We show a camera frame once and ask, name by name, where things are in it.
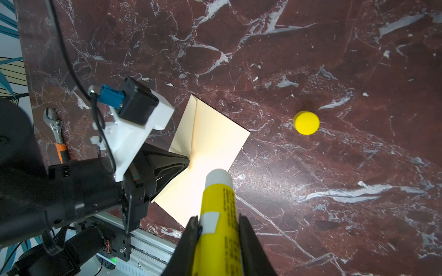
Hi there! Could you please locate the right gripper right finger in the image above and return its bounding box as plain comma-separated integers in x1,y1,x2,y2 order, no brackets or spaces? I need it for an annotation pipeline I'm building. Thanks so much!
238,215,277,276

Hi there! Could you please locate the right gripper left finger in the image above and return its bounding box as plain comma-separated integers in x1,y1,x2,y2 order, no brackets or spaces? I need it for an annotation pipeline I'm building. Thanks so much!
161,216,202,276

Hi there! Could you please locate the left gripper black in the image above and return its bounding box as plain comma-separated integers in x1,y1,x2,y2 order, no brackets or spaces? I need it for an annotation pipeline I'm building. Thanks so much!
122,144,189,233

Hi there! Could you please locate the manila paper envelope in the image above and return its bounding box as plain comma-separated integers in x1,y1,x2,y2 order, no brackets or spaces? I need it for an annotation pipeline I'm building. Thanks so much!
154,96,250,226

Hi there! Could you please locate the yellow glue stick cap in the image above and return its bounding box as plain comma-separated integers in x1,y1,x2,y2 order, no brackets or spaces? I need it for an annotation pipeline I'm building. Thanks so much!
293,110,320,136

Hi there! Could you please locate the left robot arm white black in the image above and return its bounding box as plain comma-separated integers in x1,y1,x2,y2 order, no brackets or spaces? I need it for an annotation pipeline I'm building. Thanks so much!
1,100,189,276

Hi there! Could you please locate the aluminium front rail frame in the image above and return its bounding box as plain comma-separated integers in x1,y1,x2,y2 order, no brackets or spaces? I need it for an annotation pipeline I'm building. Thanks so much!
80,213,176,276

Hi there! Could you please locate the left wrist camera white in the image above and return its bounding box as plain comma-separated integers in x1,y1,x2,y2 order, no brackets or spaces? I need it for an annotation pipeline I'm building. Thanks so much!
88,77,174,182

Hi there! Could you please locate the orange handled wrench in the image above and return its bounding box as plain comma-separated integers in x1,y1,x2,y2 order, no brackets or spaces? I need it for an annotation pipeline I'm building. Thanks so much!
43,108,70,163

